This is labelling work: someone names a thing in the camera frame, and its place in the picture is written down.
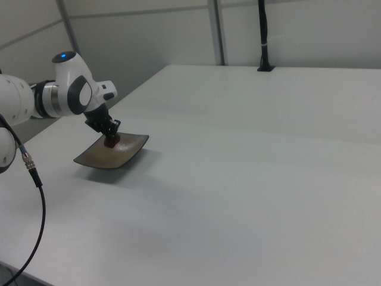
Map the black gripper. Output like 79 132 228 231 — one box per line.
83 104 121 141

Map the small round reddish-brown food item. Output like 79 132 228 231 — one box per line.
103 134 121 149

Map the square brown ceramic plate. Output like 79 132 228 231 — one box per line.
73 132 150 171

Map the black cable with metal connector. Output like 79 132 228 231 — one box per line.
0 114 47 284

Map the black camera stand pole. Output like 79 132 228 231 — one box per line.
257 0 276 73

